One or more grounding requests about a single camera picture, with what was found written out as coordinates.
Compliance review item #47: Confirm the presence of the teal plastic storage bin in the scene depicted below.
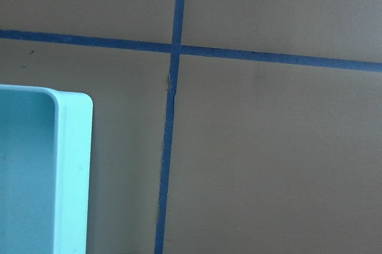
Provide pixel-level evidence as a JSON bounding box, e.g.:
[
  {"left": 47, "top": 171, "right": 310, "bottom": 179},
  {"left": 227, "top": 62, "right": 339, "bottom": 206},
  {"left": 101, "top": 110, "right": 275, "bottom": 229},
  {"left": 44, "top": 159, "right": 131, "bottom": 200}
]
[{"left": 1, "top": 85, "right": 93, "bottom": 253}]

